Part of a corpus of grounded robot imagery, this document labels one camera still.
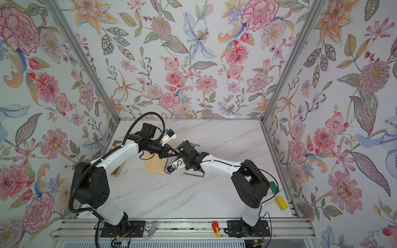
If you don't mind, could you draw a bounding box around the grey envelope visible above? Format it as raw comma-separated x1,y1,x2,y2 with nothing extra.
164,155,185,174

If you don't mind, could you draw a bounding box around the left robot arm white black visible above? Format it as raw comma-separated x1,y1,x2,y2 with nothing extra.
68,123,176,233

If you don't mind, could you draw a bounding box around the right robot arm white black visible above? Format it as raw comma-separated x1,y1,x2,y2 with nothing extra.
177,141,270,228

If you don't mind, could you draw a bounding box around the green floral letter paper lower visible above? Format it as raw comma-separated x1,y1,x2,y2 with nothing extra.
184,168,205,178

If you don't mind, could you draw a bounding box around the yellow envelope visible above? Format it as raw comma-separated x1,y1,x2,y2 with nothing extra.
145,152,168,175

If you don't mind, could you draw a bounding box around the wooden chessboard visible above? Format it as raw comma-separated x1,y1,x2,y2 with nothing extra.
110,140,125,177

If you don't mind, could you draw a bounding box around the red emergency stop button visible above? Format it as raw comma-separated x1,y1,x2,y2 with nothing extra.
212,222,220,238

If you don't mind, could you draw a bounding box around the round silver knob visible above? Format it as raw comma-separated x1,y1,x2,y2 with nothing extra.
144,222,156,236

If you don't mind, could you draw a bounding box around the small green block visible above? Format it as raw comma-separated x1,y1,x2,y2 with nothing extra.
270,181,279,195

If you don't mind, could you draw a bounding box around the small yellow block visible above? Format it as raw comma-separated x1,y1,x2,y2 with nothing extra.
275,196,289,211

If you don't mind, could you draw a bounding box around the small green circuit board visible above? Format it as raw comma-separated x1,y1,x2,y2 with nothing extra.
111,240,131,248

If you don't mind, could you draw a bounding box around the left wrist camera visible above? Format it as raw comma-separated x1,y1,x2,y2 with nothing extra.
160,129,177,146

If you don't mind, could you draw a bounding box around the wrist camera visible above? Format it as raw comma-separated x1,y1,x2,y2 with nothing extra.
164,159,184,175
160,129,177,146

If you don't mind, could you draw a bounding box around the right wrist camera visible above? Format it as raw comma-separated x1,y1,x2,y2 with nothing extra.
164,159,184,175

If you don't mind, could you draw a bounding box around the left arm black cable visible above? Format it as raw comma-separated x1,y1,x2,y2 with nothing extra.
120,111,166,145

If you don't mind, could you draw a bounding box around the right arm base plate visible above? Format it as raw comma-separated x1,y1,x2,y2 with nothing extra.
224,219,271,238

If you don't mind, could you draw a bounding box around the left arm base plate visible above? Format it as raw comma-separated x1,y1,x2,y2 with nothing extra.
100,221,146,238

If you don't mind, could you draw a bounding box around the aluminium rail frame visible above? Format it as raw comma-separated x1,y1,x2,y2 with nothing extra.
50,217,319,248

